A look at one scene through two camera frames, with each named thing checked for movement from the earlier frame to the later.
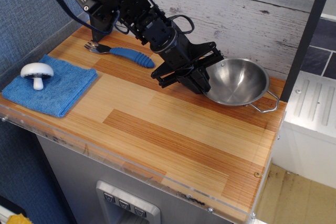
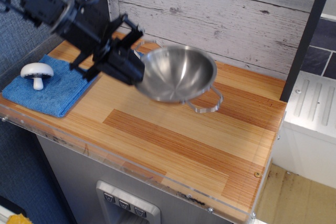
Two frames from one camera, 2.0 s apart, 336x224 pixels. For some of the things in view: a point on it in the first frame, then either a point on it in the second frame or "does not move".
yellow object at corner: x=19 y=219 does not move
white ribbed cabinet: x=306 y=146 does not move
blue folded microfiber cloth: x=59 y=92 does not move
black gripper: x=182 y=57 -> x=100 y=40
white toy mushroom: x=38 y=71 does not move
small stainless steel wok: x=239 y=81 -> x=179 y=74
